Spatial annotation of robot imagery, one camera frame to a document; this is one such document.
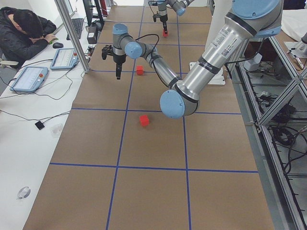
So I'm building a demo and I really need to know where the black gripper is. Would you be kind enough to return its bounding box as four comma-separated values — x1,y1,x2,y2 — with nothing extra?
113,54,126,80
159,14,168,32

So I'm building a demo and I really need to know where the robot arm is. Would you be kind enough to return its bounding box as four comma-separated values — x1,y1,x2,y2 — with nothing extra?
112,0,283,119
153,0,194,34

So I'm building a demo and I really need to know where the far teach pendant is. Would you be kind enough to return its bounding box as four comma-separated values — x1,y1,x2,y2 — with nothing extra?
50,48,79,70

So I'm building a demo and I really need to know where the teach pendant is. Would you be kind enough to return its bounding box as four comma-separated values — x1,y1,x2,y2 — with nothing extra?
10,66,49,92
50,48,79,70

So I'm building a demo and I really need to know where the black keyboard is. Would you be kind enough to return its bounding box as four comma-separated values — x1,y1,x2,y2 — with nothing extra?
71,18,83,39

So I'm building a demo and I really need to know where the black computer mouse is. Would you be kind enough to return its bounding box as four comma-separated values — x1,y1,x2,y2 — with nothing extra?
52,42,64,49

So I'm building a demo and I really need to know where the near teach pendant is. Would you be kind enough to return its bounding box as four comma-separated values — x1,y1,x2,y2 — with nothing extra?
10,66,49,92

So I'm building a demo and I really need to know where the small black square device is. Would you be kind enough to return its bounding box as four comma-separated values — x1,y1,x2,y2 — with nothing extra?
35,121,45,130

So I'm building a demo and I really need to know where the seated person dark jacket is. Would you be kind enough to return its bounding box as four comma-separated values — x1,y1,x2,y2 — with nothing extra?
0,7,57,69

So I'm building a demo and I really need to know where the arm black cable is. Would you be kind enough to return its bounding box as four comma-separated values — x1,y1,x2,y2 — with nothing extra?
134,34,160,57

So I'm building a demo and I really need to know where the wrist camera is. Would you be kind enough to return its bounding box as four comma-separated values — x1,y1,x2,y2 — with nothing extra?
101,45,113,60
153,13,160,22

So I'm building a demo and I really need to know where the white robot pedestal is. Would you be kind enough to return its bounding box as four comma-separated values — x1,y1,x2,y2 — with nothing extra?
202,0,231,85

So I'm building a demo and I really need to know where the aluminium frame post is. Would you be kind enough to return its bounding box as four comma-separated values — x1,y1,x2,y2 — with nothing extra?
54,0,90,73

